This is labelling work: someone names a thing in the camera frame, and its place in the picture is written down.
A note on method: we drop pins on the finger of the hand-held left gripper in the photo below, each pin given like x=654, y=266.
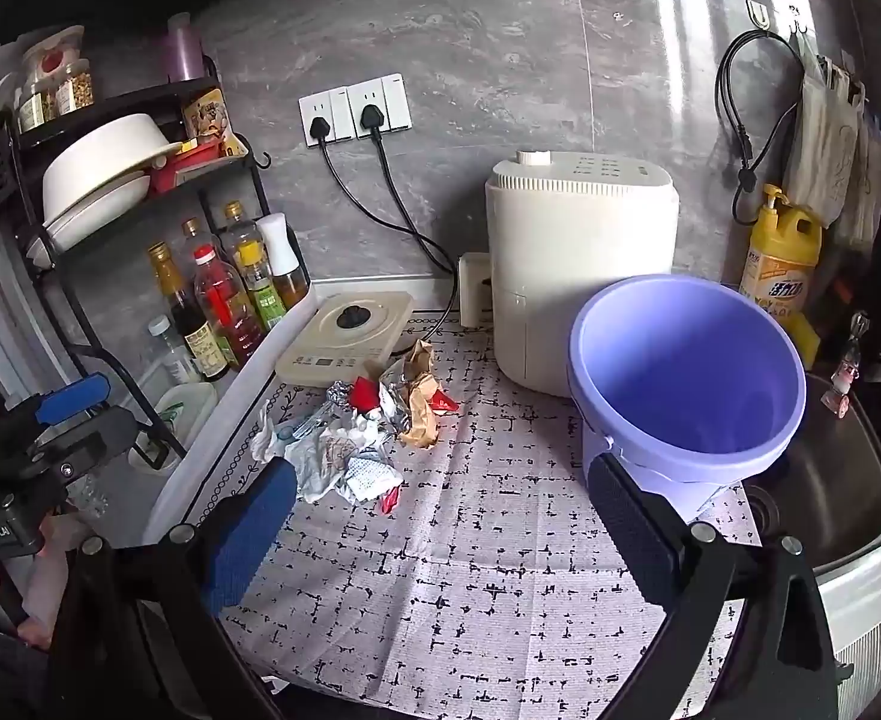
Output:
x=95, y=435
x=73, y=392

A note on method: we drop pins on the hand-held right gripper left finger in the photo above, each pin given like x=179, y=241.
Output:
x=249, y=532

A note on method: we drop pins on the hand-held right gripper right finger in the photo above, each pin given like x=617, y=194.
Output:
x=632, y=540

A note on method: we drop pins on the pile of wrappers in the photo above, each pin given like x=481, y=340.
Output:
x=305, y=465

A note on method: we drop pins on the blue and white packet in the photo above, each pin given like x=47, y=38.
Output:
x=369, y=476

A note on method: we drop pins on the small red wrapper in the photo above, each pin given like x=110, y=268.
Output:
x=390, y=501
x=444, y=403

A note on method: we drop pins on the purple plastic bucket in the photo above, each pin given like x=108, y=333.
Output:
x=680, y=360

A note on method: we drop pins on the silver foil wrapper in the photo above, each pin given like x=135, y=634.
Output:
x=392, y=401

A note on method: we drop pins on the white plastic container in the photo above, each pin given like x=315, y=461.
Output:
x=185, y=416

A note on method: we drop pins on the clear plastic bottle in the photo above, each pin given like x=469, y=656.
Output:
x=170, y=360

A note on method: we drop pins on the dark soy sauce bottle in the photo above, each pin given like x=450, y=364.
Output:
x=200, y=337

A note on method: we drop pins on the red liquid bottle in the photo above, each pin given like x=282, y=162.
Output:
x=223, y=307

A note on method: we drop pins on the black and white patterned mat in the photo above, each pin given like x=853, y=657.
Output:
x=448, y=540

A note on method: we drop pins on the beige induction cooker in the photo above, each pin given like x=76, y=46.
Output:
x=320, y=345

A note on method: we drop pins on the green label oil bottle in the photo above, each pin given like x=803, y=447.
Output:
x=260, y=292

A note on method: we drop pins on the steel sink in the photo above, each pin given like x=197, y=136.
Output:
x=838, y=480

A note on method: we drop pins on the white bowl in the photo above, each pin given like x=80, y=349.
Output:
x=103, y=161

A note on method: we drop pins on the white cap oil sprayer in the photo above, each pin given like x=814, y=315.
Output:
x=279, y=247

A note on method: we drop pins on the red packet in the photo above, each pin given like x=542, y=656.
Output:
x=193, y=165

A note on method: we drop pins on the yellow sponge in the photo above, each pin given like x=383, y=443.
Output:
x=804, y=337

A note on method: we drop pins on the faucet with pink tip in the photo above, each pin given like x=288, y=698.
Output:
x=845, y=379

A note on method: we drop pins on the white air fryer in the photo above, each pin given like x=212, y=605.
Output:
x=560, y=255

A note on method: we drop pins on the spice jars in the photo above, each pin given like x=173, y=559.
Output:
x=58, y=97

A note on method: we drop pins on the black kitchen rack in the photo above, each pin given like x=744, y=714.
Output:
x=110, y=99

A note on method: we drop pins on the yellow dish soap bottle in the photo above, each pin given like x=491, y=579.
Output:
x=774, y=270

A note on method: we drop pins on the yellow snack packet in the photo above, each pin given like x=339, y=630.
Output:
x=206, y=116

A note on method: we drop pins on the purple cup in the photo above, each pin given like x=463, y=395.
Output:
x=184, y=52

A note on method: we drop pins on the clear hanging bag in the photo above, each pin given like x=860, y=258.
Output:
x=868, y=180

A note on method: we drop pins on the beige hanging bag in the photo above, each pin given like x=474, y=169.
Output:
x=823, y=142

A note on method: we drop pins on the white wall socket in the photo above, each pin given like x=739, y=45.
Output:
x=324, y=109
x=388, y=101

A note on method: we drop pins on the metal wall hook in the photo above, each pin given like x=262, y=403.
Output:
x=798, y=19
x=758, y=13

